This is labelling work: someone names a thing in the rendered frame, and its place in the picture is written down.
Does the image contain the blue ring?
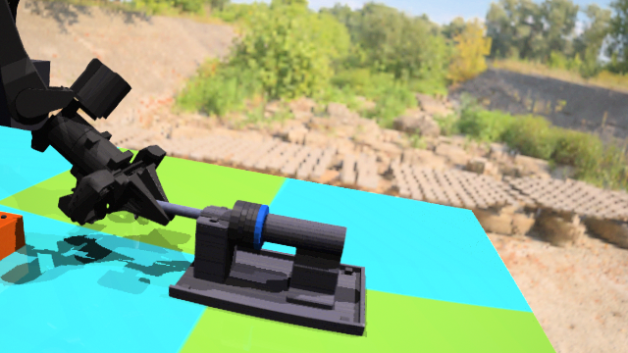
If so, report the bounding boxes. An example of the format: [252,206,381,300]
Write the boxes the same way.
[253,205,269,250]

